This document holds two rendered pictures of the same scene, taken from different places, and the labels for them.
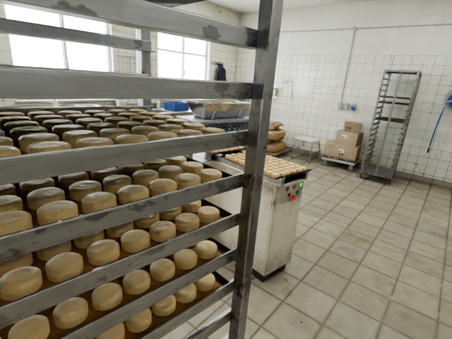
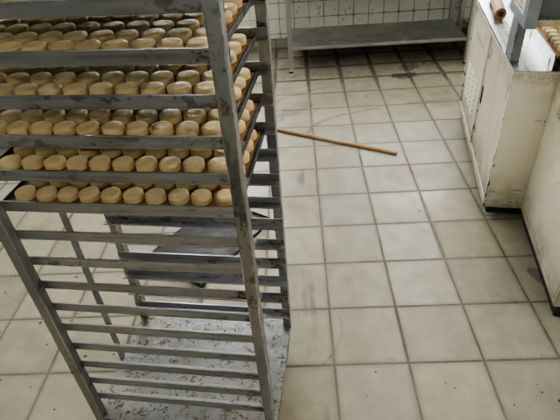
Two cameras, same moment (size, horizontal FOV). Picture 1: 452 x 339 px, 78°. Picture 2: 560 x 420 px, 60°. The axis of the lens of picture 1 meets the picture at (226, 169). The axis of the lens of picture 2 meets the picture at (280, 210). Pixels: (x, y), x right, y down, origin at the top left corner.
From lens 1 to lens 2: 0.85 m
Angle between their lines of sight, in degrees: 52
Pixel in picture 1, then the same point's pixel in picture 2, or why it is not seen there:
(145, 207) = (112, 102)
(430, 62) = not seen: outside the picture
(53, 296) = (64, 141)
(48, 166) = (40, 59)
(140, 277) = (147, 162)
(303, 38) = not seen: outside the picture
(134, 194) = (118, 89)
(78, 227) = (67, 102)
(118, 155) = (81, 57)
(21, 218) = (52, 88)
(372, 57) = not seen: outside the picture
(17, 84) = (13, 10)
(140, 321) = (150, 197)
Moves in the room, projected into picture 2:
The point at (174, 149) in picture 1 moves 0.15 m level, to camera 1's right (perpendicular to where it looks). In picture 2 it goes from (126, 58) to (162, 80)
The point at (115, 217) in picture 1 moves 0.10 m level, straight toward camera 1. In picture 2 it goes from (90, 102) to (50, 124)
